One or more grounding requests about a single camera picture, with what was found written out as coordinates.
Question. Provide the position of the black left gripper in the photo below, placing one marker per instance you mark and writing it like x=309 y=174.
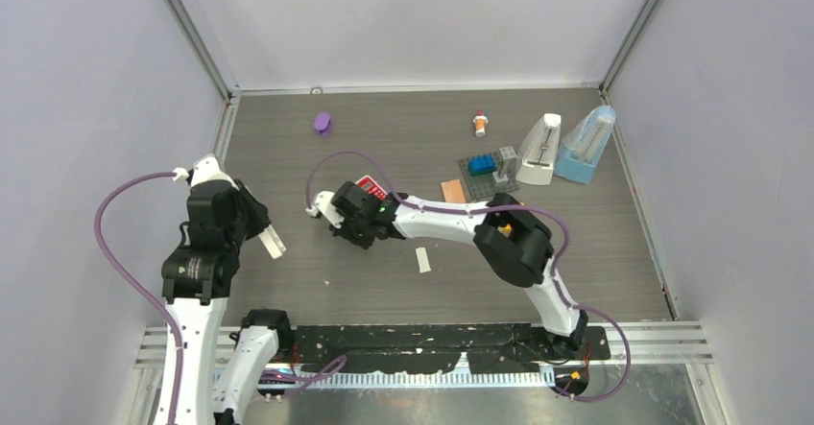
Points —
x=259 y=217

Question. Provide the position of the slim white remote control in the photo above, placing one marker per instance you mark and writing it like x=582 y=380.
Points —
x=272 y=242

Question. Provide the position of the white remote with red keypad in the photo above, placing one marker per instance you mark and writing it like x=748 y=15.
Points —
x=372 y=187

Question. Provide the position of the slim white battery cover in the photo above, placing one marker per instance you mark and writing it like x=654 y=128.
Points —
x=423 y=260

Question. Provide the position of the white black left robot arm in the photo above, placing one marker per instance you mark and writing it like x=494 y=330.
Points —
x=222 y=216

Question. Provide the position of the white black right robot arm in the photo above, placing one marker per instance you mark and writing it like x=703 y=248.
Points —
x=513 y=241

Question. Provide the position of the purple plastic cap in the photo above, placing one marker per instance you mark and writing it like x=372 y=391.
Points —
x=322 y=124

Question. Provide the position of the brown cork square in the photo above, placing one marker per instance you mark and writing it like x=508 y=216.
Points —
x=453 y=191

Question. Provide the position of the blue building brick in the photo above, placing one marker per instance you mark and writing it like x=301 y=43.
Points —
x=481 y=165

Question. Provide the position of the grey building block baseplate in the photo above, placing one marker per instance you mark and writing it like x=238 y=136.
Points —
x=484 y=187

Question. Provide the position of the small orange white bottle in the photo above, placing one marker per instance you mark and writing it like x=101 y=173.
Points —
x=480 y=122

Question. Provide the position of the yellow triangular wooden piece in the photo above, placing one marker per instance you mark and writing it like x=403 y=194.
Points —
x=506 y=229

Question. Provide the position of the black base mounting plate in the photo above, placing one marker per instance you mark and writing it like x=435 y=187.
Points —
x=433 y=348

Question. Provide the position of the white metronome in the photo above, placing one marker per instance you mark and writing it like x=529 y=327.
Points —
x=538 y=151

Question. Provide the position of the light blue metronome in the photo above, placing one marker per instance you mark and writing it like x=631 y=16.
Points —
x=580 y=150

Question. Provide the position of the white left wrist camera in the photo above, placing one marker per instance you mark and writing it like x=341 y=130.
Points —
x=204 y=170

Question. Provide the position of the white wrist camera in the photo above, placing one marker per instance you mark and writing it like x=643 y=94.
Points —
x=204 y=170
x=321 y=206

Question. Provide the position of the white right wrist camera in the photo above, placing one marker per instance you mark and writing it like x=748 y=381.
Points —
x=321 y=206

